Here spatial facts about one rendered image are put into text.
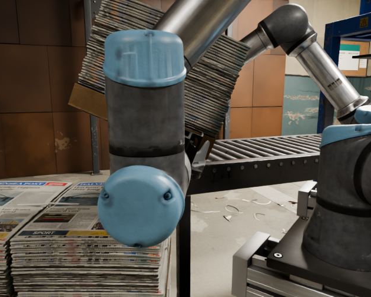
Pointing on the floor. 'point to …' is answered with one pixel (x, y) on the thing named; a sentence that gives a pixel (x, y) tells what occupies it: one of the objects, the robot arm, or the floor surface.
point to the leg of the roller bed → (184, 251)
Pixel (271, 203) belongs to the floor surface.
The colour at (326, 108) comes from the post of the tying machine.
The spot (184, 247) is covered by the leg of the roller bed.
